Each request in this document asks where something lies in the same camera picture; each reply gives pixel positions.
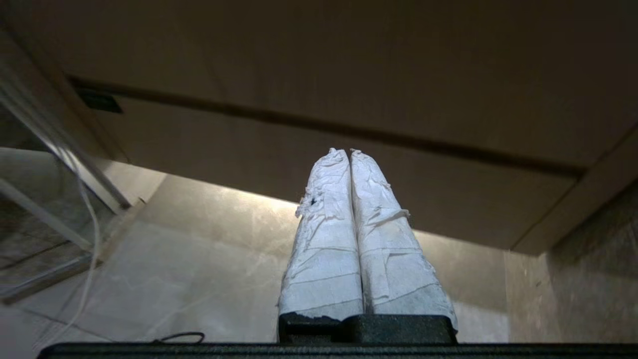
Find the thin white hose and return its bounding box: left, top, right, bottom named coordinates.
left=30, top=150, right=103, bottom=350

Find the dark green label plate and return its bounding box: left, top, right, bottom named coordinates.
left=77, top=89, right=124, bottom=114

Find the light wooden vanity cabinet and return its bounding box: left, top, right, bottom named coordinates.
left=0, top=0, right=638, bottom=257

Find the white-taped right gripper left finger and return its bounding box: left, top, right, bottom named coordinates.
left=277, top=148, right=364, bottom=344

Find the glass shower door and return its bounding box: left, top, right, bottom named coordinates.
left=0, top=55, right=133, bottom=306

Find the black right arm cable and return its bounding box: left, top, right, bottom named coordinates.
left=152, top=331, right=206, bottom=345

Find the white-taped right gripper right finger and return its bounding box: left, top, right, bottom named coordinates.
left=350, top=148, right=459, bottom=332

